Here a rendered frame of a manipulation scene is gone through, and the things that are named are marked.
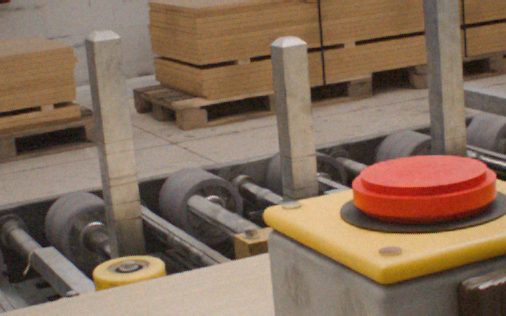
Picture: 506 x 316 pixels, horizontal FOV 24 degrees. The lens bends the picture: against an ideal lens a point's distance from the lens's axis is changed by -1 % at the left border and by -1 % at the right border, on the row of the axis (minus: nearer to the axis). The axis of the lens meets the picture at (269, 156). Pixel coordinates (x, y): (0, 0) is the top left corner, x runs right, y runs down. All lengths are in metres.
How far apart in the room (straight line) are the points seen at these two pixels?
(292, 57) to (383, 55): 5.63
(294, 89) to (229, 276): 0.32
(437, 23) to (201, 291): 0.55
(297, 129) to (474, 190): 1.21
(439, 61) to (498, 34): 5.97
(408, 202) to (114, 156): 1.14
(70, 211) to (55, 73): 4.56
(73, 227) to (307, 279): 1.53
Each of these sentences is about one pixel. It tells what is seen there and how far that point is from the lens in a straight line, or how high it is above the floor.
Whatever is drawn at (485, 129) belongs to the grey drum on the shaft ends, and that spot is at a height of 0.84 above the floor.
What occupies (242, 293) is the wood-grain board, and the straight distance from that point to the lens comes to 1.25.
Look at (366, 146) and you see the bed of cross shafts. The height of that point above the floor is 0.82.
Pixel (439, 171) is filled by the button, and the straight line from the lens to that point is 0.34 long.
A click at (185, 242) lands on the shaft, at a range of 1.75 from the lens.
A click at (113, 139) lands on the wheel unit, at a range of 1.44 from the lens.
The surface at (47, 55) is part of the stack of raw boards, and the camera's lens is 6.39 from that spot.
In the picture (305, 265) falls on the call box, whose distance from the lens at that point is 0.33.
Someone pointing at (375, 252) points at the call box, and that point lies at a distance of 0.31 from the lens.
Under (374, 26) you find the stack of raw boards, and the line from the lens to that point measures 7.10.
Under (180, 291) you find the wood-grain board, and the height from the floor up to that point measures 0.90.
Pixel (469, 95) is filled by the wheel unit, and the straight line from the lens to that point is 1.93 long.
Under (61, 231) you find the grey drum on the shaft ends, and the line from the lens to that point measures 1.85.
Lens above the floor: 1.32
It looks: 13 degrees down
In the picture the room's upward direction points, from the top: 5 degrees counter-clockwise
